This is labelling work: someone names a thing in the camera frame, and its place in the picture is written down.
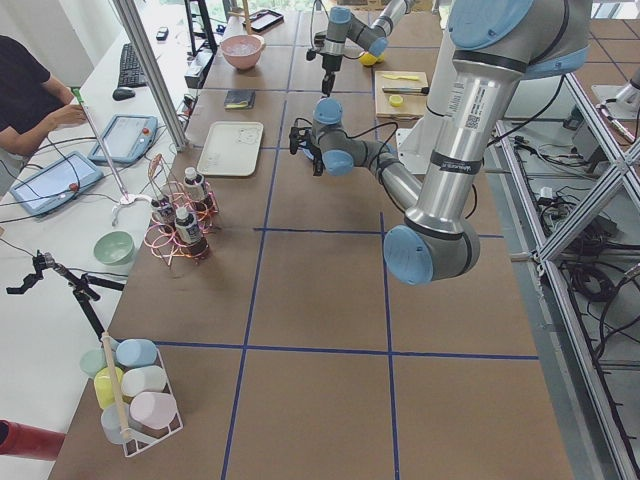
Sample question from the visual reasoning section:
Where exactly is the dark tablet tray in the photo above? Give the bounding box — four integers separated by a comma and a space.
249, 9, 284, 33

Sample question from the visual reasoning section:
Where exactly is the black camera tripod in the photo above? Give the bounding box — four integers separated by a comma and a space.
5, 250, 126, 341

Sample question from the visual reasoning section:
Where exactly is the mint green bowl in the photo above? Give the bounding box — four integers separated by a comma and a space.
93, 231, 135, 266

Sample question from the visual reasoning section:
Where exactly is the black computer mouse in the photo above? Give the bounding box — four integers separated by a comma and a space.
112, 87, 136, 102

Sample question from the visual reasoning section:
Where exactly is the dark grey folded cloth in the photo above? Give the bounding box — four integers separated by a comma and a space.
224, 89, 256, 110

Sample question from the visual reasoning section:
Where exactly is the red bottle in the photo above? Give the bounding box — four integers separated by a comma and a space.
1, 420, 66, 461

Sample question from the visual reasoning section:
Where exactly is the copper wire bottle rack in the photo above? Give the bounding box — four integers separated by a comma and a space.
144, 154, 219, 266

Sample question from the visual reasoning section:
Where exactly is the pink bowl of ice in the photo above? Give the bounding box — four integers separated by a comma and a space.
220, 34, 266, 70

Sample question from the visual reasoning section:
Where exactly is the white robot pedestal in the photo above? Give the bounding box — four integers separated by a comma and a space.
396, 122, 437, 175

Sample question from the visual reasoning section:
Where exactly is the lemon slice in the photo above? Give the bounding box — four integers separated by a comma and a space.
389, 94, 404, 107

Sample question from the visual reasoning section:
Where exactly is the black keyboard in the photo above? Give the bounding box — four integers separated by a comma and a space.
117, 43, 147, 88

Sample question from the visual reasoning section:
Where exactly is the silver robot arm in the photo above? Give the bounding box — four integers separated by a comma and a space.
289, 1, 592, 285
306, 0, 415, 97

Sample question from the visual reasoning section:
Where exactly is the cream rectangular tray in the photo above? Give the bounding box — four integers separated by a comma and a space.
196, 121, 264, 177

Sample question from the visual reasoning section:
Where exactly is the black handled knife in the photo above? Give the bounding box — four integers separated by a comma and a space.
382, 86, 430, 96

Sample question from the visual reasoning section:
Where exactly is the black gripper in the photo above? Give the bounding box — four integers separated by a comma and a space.
289, 126, 323, 176
305, 31, 344, 96

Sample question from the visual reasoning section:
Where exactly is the dark drink bottle front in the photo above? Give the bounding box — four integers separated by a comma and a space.
175, 206, 209, 258

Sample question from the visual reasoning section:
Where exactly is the aluminium frame post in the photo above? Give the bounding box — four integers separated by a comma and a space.
113, 0, 188, 152

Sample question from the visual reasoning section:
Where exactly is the dark drink bottle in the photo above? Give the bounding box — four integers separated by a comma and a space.
175, 206, 209, 258
184, 167, 208, 211

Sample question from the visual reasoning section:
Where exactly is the blue teach pendant near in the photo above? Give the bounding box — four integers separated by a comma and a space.
9, 151, 104, 216

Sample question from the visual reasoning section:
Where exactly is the blue plastic cup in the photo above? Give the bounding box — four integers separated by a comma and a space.
116, 339, 157, 368

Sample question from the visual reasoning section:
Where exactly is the dark drink bottle back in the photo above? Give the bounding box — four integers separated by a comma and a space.
184, 167, 208, 211

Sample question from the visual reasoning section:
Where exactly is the wooden cutting board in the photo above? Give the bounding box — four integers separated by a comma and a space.
374, 71, 429, 119

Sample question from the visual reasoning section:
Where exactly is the blue teach pendant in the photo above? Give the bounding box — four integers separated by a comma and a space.
9, 151, 104, 216
100, 114, 158, 165

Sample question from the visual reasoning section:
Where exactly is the yellow plastic cup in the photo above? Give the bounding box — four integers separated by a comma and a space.
93, 367, 115, 410

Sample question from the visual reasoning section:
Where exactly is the yellow lemon upper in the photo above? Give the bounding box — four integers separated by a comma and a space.
358, 52, 385, 68

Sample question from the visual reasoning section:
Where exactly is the white wire cup basket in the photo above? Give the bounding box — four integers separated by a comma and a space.
93, 332, 183, 458

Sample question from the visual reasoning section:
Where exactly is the blue teach pendant far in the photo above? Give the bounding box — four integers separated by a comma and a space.
100, 114, 158, 165

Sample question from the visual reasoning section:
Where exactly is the white plastic cup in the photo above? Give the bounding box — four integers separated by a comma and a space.
121, 365, 167, 397

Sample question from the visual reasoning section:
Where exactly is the long reaching stick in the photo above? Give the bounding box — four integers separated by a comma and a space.
71, 87, 151, 227

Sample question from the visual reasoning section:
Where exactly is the person in black shirt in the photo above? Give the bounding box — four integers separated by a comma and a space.
1, 35, 86, 157

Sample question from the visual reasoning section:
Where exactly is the pink plastic cup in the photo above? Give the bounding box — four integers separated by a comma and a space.
129, 392, 177, 430

